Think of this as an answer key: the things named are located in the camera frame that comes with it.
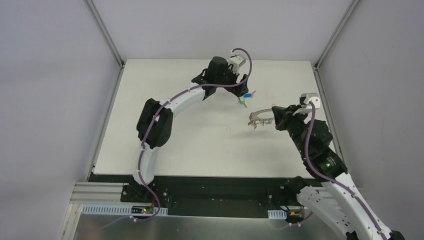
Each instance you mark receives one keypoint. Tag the white cable duct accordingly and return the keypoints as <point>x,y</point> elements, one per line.
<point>123,210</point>
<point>277,214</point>

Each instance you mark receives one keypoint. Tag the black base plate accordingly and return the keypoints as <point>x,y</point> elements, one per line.
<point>198,196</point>

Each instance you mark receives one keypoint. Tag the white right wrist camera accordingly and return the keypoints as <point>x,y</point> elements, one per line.
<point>305,101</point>

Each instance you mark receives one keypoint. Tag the left aluminium frame post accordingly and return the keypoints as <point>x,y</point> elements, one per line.
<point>102,28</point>

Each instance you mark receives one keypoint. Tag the aluminium frame post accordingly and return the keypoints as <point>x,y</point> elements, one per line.
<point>102,28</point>
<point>353,4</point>

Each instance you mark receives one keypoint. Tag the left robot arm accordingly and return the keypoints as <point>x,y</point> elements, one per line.
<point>155,123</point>

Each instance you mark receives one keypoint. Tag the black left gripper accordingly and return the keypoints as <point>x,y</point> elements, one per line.
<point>242,84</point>

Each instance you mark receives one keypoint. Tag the left white cable duct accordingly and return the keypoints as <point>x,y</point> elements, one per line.
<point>123,210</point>

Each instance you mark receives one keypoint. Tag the large metal keyring with keys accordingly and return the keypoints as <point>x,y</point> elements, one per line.
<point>255,118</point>

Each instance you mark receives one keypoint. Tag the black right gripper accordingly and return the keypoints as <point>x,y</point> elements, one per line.
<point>282,118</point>

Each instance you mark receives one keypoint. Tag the right aluminium frame post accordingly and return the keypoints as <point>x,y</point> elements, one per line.
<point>353,4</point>

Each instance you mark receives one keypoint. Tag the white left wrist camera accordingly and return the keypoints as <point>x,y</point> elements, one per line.
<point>236,62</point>

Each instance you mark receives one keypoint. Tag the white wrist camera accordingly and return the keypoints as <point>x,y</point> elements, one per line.
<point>236,62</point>
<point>305,101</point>

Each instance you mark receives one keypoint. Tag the right white cable duct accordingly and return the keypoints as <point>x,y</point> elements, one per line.
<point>277,214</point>

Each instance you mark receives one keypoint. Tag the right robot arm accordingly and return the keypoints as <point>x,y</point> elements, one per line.
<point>352,218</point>

